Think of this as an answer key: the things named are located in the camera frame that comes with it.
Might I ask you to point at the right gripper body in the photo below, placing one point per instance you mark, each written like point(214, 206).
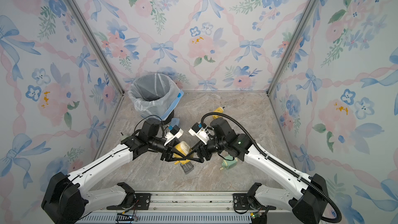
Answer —
point(212, 146)

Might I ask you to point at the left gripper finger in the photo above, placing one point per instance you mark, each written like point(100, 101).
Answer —
point(169, 151)
point(183, 159)

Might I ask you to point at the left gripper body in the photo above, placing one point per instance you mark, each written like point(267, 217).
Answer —
point(158, 144)

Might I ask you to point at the yellow pencil sharpener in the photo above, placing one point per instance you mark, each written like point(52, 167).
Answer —
point(183, 148)
point(219, 110)

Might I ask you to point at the dark shavings tray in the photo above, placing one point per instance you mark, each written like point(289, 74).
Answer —
point(187, 167)

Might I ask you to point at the green pencil sharpener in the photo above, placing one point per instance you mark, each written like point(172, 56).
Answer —
point(124, 136)
point(228, 163)

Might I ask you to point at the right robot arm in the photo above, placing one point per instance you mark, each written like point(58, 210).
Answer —
point(304, 195)

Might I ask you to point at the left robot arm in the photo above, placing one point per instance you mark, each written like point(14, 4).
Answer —
point(69, 197)

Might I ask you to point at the blue pencil sharpener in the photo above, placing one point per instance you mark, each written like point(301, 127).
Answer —
point(175, 122)

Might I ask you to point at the black trash bin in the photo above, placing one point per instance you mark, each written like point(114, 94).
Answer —
point(171, 116)

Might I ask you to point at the clear trash bag blue band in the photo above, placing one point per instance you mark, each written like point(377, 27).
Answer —
point(155, 95)

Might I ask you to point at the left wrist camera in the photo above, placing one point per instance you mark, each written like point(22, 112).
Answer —
point(174, 133)

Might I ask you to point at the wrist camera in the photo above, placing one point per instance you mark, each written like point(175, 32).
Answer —
point(174, 133)
point(198, 131)

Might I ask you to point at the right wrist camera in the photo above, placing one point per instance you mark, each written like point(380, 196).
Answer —
point(198, 131)

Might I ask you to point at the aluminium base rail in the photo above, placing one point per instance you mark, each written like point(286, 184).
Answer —
point(168, 207)

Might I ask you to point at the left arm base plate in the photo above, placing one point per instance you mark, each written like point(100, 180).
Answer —
point(133, 201)

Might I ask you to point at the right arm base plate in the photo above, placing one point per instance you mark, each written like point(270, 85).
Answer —
point(242, 203)

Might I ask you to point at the left corner aluminium post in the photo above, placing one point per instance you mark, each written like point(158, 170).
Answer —
point(89, 35)

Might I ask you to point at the corner aluminium post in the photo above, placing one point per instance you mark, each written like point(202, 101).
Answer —
point(301, 25)
point(89, 35)

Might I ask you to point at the right corner aluminium post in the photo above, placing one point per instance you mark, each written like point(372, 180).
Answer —
point(301, 25)

